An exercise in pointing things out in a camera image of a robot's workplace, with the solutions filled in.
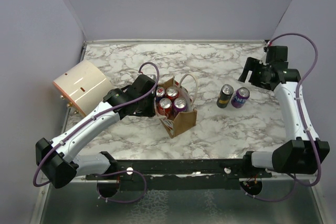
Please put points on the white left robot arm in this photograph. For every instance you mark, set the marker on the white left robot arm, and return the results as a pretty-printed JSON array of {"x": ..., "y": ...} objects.
[{"x": 59, "y": 158}]

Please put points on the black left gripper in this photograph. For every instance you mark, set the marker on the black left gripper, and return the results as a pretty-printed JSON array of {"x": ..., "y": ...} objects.
[{"x": 151, "y": 112}]

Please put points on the black schweppes can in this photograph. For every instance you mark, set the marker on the black schweppes can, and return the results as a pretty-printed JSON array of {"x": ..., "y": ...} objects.
[{"x": 224, "y": 96}]

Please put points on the red cola can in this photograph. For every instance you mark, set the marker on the red cola can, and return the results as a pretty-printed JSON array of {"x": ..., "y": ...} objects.
[
  {"x": 172, "y": 93},
  {"x": 165, "y": 107}
]

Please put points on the purple fanta can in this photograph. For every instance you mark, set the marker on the purple fanta can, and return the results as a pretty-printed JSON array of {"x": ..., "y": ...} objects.
[
  {"x": 240, "y": 97},
  {"x": 179, "y": 105}
]

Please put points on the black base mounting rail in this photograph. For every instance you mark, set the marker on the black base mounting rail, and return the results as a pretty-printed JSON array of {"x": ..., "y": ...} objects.
[{"x": 180, "y": 174}]

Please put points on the blue pepsi can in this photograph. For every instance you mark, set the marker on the blue pepsi can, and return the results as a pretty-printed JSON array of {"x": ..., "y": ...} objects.
[{"x": 160, "y": 94}]

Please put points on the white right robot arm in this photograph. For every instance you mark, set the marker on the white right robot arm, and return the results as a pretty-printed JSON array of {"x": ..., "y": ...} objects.
[{"x": 303, "y": 148}]

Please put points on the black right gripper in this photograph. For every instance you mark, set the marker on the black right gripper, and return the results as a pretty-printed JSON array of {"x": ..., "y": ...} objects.
[{"x": 253, "y": 64}]

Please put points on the red cola can front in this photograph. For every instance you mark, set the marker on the red cola can front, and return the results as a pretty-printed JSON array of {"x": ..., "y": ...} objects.
[{"x": 165, "y": 107}]

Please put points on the purple fanta can front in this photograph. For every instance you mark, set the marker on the purple fanta can front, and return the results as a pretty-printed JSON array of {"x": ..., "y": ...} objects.
[{"x": 179, "y": 105}]

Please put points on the cream cylindrical container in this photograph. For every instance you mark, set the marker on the cream cylindrical container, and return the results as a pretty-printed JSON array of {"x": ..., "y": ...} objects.
[{"x": 83, "y": 86}]

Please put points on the watermelon print canvas bag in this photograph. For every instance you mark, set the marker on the watermelon print canvas bag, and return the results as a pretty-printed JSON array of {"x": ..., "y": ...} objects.
[{"x": 178, "y": 123}]

